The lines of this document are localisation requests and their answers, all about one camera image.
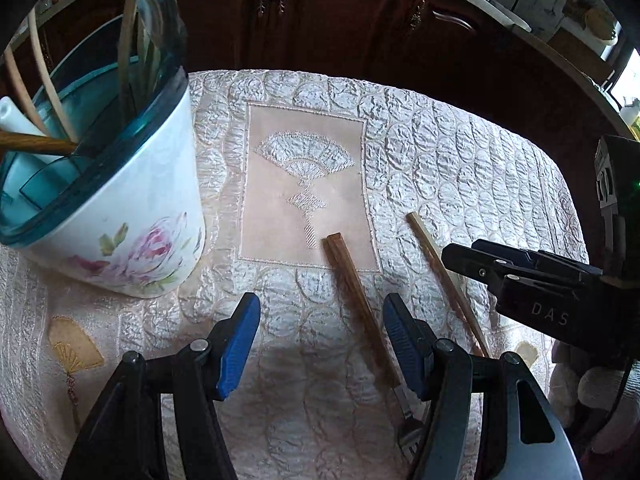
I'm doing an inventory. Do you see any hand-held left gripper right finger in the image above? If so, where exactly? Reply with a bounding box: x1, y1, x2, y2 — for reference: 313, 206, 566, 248
383, 292, 585, 480

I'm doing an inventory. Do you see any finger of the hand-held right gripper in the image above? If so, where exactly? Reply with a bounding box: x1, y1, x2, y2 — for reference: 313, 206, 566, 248
472, 239, 604, 282
441, 242, 522, 294

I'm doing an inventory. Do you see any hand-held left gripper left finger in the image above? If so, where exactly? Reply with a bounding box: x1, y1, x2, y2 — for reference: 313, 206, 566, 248
60, 292, 262, 480

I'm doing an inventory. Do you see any bamboo chopstick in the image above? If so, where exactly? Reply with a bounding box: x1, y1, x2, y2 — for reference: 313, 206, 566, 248
27, 10, 79, 142
406, 211, 491, 358
2, 50, 51, 138

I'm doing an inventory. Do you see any dark wood handled fork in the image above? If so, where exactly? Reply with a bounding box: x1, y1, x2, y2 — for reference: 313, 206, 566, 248
325, 232, 426, 453

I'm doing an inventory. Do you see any floral white cup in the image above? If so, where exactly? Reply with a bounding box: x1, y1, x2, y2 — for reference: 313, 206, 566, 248
0, 0, 207, 300

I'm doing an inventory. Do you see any white ceramic spoon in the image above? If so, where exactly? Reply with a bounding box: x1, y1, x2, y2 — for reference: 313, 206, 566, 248
0, 96, 76, 181

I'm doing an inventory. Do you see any person's right hand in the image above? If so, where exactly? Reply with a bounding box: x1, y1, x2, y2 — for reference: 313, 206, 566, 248
548, 346, 640, 457

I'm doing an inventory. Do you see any cream quilted tablecloth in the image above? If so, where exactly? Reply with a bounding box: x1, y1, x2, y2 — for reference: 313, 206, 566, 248
0, 70, 591, 480

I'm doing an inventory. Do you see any yellow woven basket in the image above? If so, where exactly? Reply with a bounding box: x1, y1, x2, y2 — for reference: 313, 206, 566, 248
582, 5, 619, 42

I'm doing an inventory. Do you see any white kitchen countertop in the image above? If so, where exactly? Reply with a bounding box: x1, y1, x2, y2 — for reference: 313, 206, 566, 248
415, 0, 640, 126

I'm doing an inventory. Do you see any dark wooden cabinet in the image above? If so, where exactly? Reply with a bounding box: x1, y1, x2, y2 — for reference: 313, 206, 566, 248
30, 0, 640, 171

